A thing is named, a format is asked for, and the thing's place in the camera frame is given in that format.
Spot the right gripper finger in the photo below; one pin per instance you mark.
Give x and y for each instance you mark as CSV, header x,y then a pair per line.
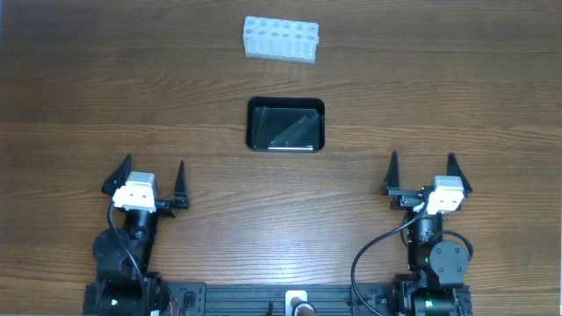
x,y
454,169
392,180

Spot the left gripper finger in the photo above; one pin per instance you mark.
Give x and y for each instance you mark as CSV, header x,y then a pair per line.
x,y
181,188
118,180

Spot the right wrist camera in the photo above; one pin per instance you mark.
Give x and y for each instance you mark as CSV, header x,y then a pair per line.
x,y
443,195

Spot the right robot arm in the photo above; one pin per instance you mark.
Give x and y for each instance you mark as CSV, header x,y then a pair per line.
x,y
448,263

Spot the mounting rail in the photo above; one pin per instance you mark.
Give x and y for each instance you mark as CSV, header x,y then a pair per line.
x,y
246,300

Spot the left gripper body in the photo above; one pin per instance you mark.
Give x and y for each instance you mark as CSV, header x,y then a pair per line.
x,y
164,206

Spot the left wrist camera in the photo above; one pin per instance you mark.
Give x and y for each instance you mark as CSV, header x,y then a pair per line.
x,y
134,193

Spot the black tray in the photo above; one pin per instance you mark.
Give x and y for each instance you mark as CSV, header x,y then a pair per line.
x,y
285,102

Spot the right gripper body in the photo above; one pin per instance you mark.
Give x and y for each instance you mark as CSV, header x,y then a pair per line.
x,y
406,199

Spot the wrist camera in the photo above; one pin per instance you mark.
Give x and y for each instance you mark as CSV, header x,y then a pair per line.
x,y
443,195
134,193

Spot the white test tube rack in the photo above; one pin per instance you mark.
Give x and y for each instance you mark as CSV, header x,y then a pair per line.
x,y
276,50

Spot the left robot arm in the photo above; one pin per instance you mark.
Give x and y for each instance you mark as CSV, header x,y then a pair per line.
x,y
112,252

